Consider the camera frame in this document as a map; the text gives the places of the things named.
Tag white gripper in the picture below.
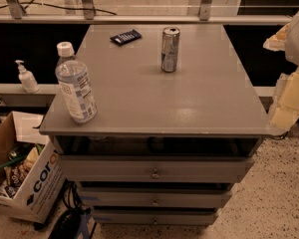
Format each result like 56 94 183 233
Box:
263 11 299 130

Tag clear plastic water bottle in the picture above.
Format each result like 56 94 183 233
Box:
55 42 97 123

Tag white pump dispenser bottle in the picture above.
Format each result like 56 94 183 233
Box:
15 60 39 93

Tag grey drawer cabinet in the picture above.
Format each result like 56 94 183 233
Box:
41 25 269 225

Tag silver drink can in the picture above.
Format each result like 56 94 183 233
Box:
161 27 180 73

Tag green stick in box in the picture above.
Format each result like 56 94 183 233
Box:
0 155 26 169

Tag white cardboard box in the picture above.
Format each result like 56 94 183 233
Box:
0 112 65 223

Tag snack packets in box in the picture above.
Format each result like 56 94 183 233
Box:
0 142 45 198

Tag black cable under cabinet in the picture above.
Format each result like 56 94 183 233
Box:
46 179 99 239

